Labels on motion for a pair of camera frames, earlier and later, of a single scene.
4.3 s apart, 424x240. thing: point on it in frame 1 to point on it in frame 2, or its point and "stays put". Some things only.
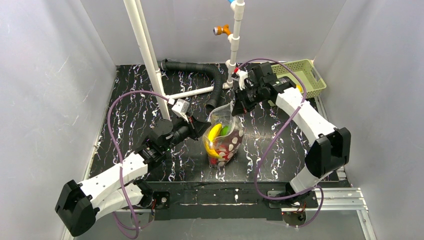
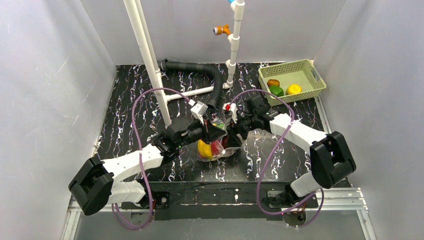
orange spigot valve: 218,30 stays put
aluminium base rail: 334,200 stays put
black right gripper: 245,97 to 233,130
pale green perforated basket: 306,70 stays put
